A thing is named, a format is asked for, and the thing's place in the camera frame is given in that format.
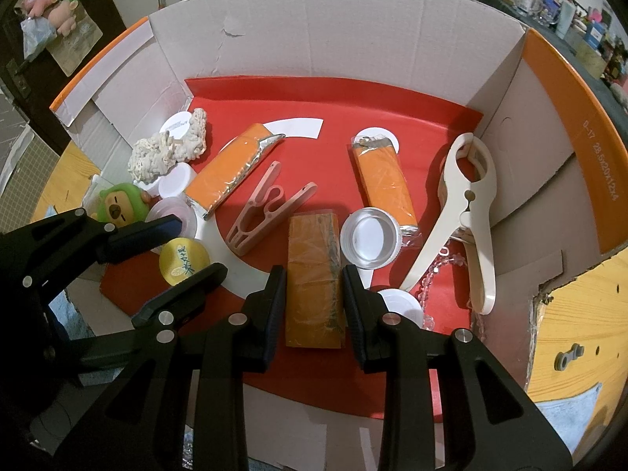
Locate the red printed paper liner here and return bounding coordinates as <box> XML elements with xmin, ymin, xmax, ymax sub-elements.
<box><xmin>100</xmin><ymin>77</ymin><xmax>484</xmax><ymax>420</ymax></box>

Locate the clear bead bracelet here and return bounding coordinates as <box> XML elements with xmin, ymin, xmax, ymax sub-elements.
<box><xmin>414</xmin><ymin>250</ymin><xmax>486</xmax><ymax>339</ymax></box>

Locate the metal door handle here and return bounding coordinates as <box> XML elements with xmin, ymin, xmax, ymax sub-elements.
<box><xmin>7</xmin><ymin>59</ymin><xmax>33</xmax><ymax>99</ymax></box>

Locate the pink plush toy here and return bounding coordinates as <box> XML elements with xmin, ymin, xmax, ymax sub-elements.
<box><xmin>24</xmin><ymin>0</ymin><xmax>79</xmax><ymax>35</ymax></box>

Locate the small grey metal link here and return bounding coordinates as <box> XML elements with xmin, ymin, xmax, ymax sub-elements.
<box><xmin>554</xmin><ymin>344</ymin><xmax>584</xmax><ymax>371</ymax></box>

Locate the white lid with grey print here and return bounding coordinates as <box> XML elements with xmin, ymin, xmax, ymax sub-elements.
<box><xmin>159</xmin><ymin>113</ymin><xmax>194</xmax><ymax>141</ymax></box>

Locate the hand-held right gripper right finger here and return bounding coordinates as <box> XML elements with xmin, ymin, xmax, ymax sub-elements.
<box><xmin>342</xmin><ymin>265</ymin><xmax>575</xmax><ymax>471</ymax></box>

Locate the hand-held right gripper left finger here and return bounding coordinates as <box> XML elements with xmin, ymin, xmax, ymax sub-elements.
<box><xmin>46</xmin><ymin>265</ymin><xmax>288</xmax><ymax>471</ymax></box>

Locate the yellow plastic cap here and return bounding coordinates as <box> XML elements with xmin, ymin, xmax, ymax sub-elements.
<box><xmin>159</xmin><ymin>237</ymin><xmax>212</xmax><ymax>288</ymax></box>

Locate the white plastic cap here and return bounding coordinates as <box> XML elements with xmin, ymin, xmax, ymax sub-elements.
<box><xmin>158</xmin><ymin>163</ymin><xmax>196</xmax><ymax>197</ymax></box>
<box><xmin>377</xmin><ymin>289</ymin><xmax>424</xmax><ymax>327</ymax></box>

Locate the hanging paper sheet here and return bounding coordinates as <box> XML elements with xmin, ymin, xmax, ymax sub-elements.
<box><xmin>46</xmin><ymin>10</ymin><xmax>104</xmax><ymax>77</ymax></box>

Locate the pink clothes clip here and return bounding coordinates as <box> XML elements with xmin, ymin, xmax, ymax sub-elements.
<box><xmin>226</xmin><ymin>160</ymin><xmax>318</xmax><ymax>257</ymax></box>

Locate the row of bottles and jars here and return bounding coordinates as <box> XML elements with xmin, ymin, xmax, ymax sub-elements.
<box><xmin>478</xmin><ymin>0</ymin><xmax>628</xmax><ymax>79</ymax></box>

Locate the cardboard box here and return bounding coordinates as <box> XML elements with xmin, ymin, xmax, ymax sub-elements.
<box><xmin>49</xmin><ymin>0</ymin><xmax>628</xmax><ymax>471</ymax></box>

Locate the translucent round lid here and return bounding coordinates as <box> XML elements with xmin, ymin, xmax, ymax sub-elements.
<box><xmin>144</xmin><ymin>197</ymin><xmax>197</xmax><ymax>239</ymax></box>

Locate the white ribbed screw cap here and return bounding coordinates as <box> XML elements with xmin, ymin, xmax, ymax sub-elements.
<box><xmin>340</xmin><ymin>207</ymin><xmax>404</xmax><ymax>270</ymax></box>

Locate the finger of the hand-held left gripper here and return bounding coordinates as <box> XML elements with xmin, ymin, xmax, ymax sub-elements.
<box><xmin>131</xmin><ymin>262</ymin><xmax>230</xmax><ymax>329</ymax></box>
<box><xmin>10</xmin><ymin>208</ymin><xmax>181</xmax><ymax>301</ymax></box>

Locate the yellow and green plush toy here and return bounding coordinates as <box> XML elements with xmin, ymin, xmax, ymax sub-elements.
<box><xmin>93</xmin><ymin>183</ymin><xmax>150</xmax><ymax>226</ymax></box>

